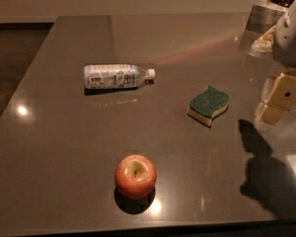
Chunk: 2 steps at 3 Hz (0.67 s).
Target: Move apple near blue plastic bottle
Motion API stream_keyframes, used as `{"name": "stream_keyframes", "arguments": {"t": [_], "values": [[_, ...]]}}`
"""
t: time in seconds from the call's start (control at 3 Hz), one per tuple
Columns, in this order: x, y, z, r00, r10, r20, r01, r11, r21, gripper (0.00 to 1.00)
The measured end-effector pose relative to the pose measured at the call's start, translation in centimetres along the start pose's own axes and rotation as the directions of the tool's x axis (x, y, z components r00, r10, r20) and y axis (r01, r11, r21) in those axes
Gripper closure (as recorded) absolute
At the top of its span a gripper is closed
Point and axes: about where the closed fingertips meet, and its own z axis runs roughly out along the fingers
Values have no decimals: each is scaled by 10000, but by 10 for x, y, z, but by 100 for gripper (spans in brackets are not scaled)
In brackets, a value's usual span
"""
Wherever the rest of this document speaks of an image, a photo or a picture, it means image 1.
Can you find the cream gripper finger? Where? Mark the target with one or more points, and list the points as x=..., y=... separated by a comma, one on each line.
x=278, y=97

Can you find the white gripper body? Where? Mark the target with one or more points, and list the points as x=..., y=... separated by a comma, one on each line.
x=291, y=39

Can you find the red apple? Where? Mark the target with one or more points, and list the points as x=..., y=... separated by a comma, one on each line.
x=135, y=176

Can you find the clear plastic water bottle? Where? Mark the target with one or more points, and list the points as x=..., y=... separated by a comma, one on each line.
x=116, y=76

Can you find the pale snack packet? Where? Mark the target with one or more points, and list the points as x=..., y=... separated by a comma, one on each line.
x=264, y=43

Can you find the metal container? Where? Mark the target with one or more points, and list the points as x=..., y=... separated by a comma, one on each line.
x=264, y=15

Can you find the green and yellow sponge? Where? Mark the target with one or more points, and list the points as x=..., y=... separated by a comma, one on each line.
x=208, y=105

